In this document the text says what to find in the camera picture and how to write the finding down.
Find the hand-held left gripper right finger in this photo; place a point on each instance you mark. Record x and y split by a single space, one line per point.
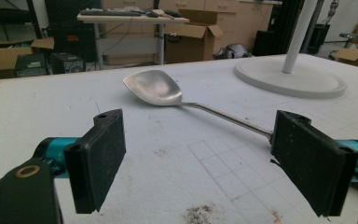
310 165

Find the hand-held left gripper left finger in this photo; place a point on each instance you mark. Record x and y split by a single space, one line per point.
98 161

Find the metal spoon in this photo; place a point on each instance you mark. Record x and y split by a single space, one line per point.
155 87

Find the white round lamp stand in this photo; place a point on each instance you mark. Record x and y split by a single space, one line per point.
292 74

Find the black computer case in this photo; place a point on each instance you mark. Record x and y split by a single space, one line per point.
67 62

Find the black speaker box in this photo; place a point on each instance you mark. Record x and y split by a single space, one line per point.
30 65

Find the small cardboard box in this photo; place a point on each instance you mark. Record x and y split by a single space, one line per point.
357 56

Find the white desk with metal legs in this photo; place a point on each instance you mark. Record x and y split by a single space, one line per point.
130 21

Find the black keyboard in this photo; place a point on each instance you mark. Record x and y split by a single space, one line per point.
110 13

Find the open cardboard box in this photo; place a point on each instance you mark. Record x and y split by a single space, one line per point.
188 39

